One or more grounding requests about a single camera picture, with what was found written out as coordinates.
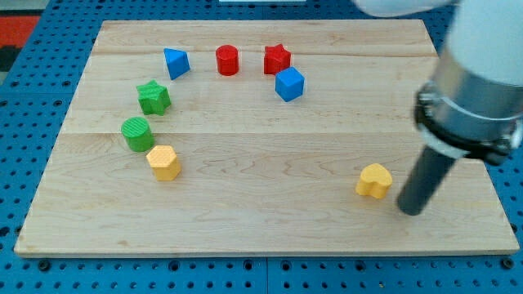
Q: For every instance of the blue triangle block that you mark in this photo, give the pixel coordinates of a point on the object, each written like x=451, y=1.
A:
x=177, y=62

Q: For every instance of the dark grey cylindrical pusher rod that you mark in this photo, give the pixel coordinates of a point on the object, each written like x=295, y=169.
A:
x=428, y=172

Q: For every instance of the blue cube block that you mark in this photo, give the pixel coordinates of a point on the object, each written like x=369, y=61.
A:
x=289, y=84

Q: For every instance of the yellow heart block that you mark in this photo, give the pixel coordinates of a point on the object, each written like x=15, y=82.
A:
x=374, y=181

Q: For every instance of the red star block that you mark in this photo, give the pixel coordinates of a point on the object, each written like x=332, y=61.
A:
x=276, y=59

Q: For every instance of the light wooden board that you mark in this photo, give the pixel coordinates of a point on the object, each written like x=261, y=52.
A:
x=259, y=176

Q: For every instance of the yellow hexagon block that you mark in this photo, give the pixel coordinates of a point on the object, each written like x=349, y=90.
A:
x=164, y=162

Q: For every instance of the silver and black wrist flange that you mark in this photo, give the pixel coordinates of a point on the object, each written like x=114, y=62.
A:
x=461, y=114

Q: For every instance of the green star block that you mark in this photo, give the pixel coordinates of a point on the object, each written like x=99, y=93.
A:
x=153, y=98

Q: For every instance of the red cylinder block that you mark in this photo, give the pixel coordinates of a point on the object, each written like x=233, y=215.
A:
x=227, y=57

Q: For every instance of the green cylinder block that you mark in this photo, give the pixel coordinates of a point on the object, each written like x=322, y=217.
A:
x=136, y=132

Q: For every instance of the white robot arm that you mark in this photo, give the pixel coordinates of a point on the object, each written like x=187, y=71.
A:
x=486, y=37

